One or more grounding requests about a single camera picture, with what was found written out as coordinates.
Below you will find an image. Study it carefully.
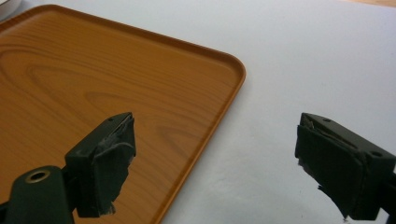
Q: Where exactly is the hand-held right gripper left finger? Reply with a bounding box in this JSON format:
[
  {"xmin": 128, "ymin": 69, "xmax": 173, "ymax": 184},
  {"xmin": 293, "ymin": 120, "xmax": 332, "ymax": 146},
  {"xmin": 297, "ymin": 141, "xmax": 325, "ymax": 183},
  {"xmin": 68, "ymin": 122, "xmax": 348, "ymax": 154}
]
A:
[{"xmin": 64, "ymin": 112, "xmax": 137, "ymax": 218}]

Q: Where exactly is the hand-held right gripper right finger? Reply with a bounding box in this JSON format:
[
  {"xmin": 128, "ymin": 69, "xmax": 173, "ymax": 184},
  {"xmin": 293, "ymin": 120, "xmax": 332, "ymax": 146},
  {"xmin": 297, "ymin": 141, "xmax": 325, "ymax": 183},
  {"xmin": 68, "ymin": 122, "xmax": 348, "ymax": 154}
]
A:
[{"xmin": 294, "ymin": 112, "xmax": 396, "ymax": 221}]

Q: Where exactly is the wood-grain brown tray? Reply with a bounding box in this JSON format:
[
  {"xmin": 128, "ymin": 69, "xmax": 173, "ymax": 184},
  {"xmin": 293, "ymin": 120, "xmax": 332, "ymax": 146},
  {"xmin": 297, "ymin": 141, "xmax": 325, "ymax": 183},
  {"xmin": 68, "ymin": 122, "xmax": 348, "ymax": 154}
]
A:
[{"xmin": 0, "ymin": 4, "xmax": 247, "ymax": 224}]

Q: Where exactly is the white round object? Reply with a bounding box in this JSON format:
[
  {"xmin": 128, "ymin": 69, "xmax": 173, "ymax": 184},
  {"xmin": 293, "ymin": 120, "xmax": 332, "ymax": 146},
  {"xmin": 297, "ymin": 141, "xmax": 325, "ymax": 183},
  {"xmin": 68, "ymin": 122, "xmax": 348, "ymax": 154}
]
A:
[{"xmin": 0, "ymin": 0, "xmax": 22, "ymax": 17}]

